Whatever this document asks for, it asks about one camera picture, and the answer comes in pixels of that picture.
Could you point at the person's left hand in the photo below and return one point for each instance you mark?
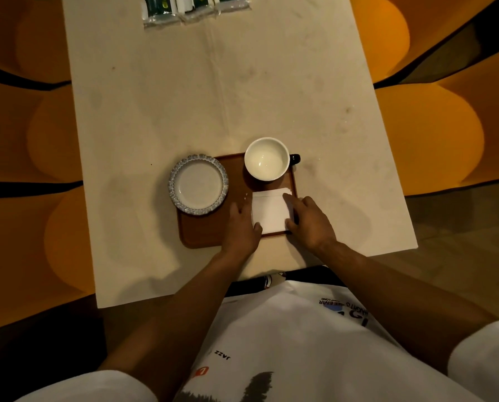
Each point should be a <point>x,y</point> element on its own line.
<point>240,234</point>

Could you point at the white paper napkin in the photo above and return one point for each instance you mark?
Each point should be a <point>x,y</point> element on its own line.
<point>271,211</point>

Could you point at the person's right forearm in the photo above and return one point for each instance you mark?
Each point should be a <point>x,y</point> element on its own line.
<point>396,301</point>

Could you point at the orange rounded chair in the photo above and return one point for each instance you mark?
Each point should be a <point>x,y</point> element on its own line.
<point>31,133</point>
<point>27,37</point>
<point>31,263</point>
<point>438,133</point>
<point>383,33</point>

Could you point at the person's right hand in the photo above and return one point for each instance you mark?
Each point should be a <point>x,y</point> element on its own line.
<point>313,226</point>

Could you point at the blue-rimmed white saucer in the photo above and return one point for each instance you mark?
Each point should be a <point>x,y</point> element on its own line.
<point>198,184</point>

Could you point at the green clear-wrapped packet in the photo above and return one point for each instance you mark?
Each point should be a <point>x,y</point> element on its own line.
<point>198,4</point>
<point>232,1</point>
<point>159,8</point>

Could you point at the white printed t-shirt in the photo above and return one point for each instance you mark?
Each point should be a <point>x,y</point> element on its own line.
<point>312,347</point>

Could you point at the brown wooden tray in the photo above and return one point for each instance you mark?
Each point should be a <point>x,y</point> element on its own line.
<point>205,230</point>

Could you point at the person's right thumb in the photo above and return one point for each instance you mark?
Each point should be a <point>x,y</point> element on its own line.
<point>290,226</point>

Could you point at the person's left thumb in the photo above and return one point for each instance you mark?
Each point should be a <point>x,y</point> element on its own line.
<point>258,230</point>

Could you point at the black trousers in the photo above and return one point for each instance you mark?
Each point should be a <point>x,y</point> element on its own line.
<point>316,275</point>

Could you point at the person's left forearm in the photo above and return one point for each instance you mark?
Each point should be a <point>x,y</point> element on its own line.
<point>182,322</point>

